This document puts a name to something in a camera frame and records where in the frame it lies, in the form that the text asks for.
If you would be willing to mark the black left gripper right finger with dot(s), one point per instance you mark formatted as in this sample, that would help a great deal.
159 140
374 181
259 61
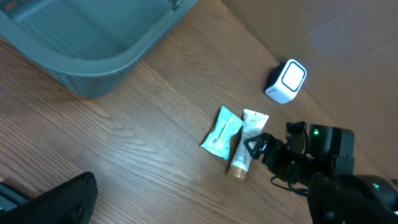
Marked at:
352 199

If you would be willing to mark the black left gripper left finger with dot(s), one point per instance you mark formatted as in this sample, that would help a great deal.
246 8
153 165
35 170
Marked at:
70 202

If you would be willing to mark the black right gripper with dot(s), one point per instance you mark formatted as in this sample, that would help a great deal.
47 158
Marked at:
287 165

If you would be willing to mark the white cosmetic tube gold cap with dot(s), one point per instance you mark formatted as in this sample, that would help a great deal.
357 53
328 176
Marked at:
253 124

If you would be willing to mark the teal snack packet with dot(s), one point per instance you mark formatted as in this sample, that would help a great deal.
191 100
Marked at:
218 140

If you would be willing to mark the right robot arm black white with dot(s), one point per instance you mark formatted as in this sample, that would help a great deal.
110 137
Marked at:
315 148

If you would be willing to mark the white barcode scanner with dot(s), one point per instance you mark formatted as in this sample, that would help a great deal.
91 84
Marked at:
285 81

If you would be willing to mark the grey plastic mesh basket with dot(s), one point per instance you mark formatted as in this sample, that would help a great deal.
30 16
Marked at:
89 45

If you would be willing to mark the black mounting rail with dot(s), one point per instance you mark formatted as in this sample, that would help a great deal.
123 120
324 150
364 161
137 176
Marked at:
11 198

